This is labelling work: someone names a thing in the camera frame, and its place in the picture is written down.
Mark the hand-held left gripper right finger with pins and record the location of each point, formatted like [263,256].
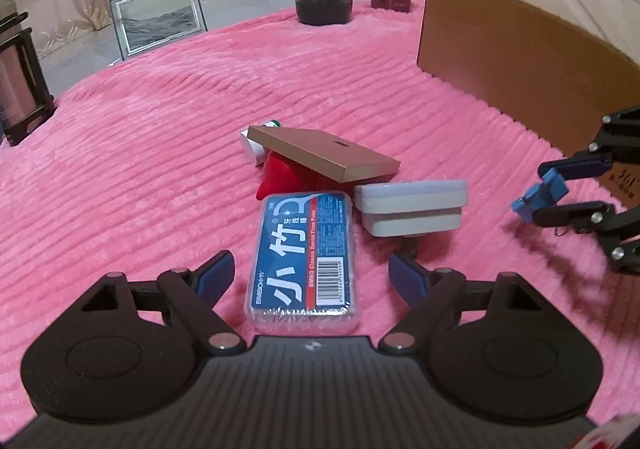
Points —
[405,275]

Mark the cream plastic case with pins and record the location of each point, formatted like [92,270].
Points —
[410,225]

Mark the brown cardboard box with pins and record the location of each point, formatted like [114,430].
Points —
[500,54]

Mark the flat tan box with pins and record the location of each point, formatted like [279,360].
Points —
[320,151]

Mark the silver picture frame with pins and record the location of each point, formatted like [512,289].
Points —
[157,19]

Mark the green lip balm jar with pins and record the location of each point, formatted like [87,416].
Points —
[252,149]

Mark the pink ribbed fleece blanket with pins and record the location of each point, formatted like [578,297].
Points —
[150,154]

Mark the red toy figure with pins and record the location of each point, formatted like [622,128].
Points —
[280,176]

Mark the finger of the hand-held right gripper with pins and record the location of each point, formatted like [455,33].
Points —
[585,166]
[580,218]

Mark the blue binder clip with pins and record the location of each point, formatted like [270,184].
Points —
[547,188]

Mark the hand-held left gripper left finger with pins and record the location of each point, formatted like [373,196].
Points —
[215,273]

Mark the blue dental floss box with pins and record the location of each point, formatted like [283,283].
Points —
[300,259]

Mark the white rounded plastic case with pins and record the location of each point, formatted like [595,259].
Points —
[410,194]

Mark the pink thermos flask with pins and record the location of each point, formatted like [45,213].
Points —
[20,79]

